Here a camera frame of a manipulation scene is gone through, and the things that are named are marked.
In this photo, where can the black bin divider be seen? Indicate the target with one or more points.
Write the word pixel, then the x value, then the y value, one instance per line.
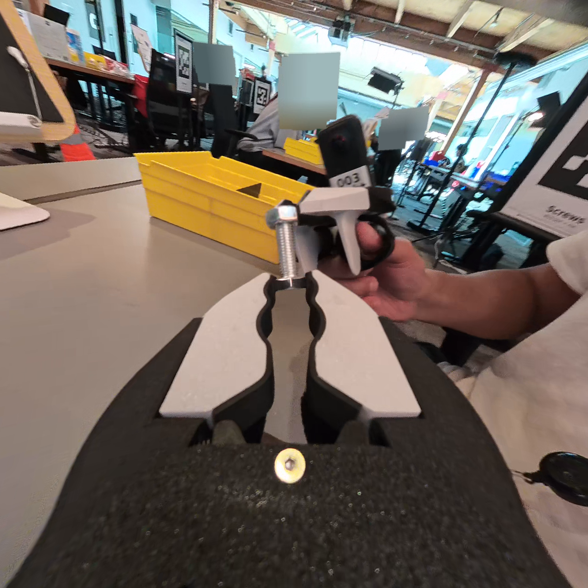
pixel 251 190

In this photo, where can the small marker sign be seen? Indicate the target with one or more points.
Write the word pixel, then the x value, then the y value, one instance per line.
pixel 262 94

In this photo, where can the yellow plastic bin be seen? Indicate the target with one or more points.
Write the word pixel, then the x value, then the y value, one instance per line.
pixel 303 149
pixel 193 206

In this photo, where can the silver hex nut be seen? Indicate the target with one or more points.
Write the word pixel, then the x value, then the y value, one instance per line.
pixel 291 283

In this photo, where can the black office chair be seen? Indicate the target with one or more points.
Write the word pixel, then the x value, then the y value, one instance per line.
pixel 225 115

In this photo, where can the orange traffic cone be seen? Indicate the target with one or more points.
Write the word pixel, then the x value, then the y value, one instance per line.
pixel 77 149

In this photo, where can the framed marker poster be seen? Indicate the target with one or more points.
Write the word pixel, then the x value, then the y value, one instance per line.
pixel 542 193

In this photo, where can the wood-framed black screen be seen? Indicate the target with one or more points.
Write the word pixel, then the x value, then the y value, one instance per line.
pixel 23 92

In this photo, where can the person's right hand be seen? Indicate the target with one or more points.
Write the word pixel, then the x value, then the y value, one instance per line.
pixel 395 280

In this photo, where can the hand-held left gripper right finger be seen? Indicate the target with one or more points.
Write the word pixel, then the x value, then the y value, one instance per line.
pixel 363 363

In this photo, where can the marker poster on stand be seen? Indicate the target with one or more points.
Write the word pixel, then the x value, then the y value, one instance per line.
pixel 183 59

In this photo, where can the person's white shirt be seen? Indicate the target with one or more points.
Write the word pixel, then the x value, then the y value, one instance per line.
pixel 542 390

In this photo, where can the grey desk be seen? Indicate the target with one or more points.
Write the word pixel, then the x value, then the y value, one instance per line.
pixel 92 298
pixel 69 177

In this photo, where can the red cloth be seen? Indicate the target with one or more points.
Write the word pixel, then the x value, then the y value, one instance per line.
pixel 141 94

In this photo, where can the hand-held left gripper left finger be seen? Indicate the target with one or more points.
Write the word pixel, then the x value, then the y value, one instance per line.
pixel 216 363

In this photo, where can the wood-edged table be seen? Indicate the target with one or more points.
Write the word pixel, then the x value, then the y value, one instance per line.
pixel 294 160

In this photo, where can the silver hex bolt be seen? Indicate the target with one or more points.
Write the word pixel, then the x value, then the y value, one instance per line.
pixel 289 243

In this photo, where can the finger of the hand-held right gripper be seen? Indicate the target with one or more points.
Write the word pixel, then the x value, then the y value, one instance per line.
pixel 340 200
pixel 294 206

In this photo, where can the white cardboard box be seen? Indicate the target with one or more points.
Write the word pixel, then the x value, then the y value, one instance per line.
pixel 48 36

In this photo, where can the black badge reel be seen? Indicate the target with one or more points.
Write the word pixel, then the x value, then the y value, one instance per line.
pixel 567 477

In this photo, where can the black studio light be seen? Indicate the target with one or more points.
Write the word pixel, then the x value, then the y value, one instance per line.
pixel 383 80

